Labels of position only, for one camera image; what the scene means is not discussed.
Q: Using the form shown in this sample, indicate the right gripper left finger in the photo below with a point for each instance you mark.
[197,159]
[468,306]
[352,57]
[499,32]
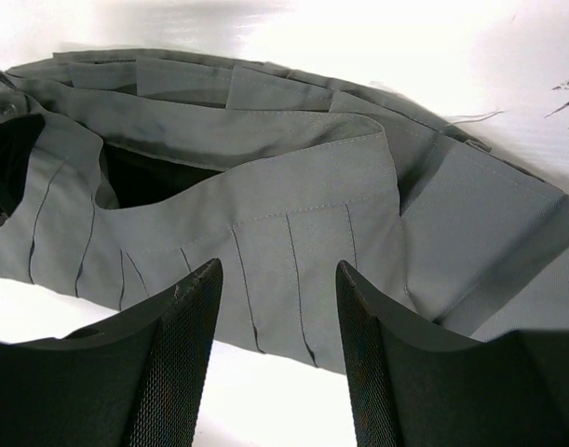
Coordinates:
[134,379]

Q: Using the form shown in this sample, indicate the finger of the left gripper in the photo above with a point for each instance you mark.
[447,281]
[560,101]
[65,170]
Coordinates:
[18,136]

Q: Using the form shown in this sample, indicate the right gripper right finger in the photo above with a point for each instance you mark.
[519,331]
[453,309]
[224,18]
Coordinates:
[414,383]

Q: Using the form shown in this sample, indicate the grey pleated skirt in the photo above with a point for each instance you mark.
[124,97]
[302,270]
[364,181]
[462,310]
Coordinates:
[152,162]

